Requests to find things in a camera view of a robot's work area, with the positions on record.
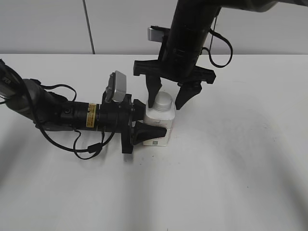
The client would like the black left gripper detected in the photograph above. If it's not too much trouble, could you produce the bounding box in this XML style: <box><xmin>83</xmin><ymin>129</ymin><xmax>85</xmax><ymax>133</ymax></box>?
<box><xmin>97</xmin><ymin>93</ymin><xmax>167</xmax><ymax>154</ymax></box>

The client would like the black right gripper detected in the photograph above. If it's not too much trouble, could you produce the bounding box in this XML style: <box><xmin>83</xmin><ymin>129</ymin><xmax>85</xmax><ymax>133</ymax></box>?
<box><xmin>133</xmin><ymin>36</ymin><xmax>216</xmax><ymax>110</ymax></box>

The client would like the white round bottle cap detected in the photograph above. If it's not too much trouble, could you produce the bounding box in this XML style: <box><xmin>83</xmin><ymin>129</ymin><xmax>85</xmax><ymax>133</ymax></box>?
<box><xmin>153</xmin><ymin>91</ymin><xmax>173</xmax><ymax>112</ymax></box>

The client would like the white square drink bottle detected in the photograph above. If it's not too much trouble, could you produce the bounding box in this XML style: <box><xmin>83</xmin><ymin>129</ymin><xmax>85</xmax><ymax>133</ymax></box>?
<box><xmin>143</xmin><ymin>103</ymin><xmax>175</xmax><ymax>146</ymax></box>

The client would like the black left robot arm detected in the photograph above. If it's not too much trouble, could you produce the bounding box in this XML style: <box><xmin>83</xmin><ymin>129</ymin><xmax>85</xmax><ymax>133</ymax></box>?
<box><xmin>0</xmin><ymin>61</ymin><xmax>167</xmax><ymax>157</ymax></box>

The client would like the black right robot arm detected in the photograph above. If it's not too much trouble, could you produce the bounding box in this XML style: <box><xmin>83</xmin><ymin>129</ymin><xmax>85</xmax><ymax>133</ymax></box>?
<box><xmin>133</xmin><ymin>0</ymin><xmax>277</xmax><ymax>110</ymax></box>

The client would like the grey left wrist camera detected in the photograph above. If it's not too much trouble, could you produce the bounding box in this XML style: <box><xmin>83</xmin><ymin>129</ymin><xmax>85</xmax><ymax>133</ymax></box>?
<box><xmin>104</xmin><ymin>70</ymin><xmax>127</xmax><ymax>103</ymax></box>

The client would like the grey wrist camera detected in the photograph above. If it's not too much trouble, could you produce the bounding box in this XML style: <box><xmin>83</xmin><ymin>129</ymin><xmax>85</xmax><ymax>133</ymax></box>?
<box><xmin>147</xmin><ymin>26</ymin><xmax>170</xmax><ymax>43</ymax></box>
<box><xmin>104</xmin><ymin>70</ymin><xmax>127</xmax><ymax>103</ymax></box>

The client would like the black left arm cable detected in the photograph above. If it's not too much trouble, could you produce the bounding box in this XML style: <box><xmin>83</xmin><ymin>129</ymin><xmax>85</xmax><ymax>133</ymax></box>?
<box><xmin>24</xmin><ymin>79</ymin><xmax>116</xmax><ymax>160</ymax></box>

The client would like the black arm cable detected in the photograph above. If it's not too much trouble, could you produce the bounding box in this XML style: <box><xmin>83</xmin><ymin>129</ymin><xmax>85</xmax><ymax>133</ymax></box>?
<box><xmin>201</xmin><ymin>7</ymin><xmax>234</xmax><ymax>67</ymax></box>
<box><xmin>24</xmin><ymin>79</ymin><xmax>116</xmax><ymax>160</ymax></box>

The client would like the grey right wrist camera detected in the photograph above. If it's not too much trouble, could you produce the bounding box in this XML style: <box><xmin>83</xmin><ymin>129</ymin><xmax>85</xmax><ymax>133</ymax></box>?
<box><xmin>147</xmin><ymin>26</ymin><xmax>170</xmax><ymax>43</ymax></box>

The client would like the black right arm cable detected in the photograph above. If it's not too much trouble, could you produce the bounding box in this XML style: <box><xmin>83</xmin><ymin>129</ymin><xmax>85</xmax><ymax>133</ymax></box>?
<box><xmin>201</xmin><ymin>7</ymin><xmax>234</xmax><ymax>67</ymax></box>

